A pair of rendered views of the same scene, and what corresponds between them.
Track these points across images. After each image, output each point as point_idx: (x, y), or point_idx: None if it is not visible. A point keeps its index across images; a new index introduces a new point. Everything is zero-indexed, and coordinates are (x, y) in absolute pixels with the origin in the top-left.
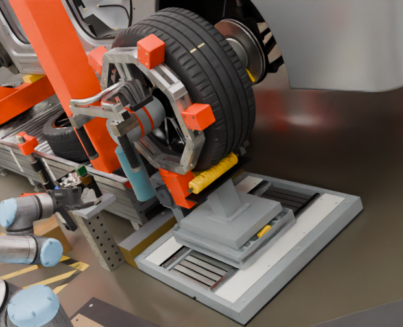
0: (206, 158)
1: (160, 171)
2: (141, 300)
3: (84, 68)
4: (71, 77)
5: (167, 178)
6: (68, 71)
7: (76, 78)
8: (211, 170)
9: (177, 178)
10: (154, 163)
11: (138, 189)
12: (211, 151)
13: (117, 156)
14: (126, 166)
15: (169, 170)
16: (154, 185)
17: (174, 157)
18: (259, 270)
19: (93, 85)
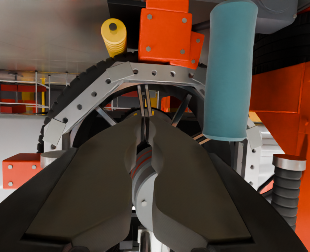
0: (91, 81)
1: (191, 61)
2: None
3: (296, 224)
4: None
5: (173, 48)
6: None
7: None
8: (111, 53)
9: (140, 52)
10: (201, 77)
11: (228, 35)
12: (70, 96)
13: (237, 127)
14: (223, 101)
15: (161, 67)
16: (285, 7)
17: (156, 83)
18: None
19: (298, 196)
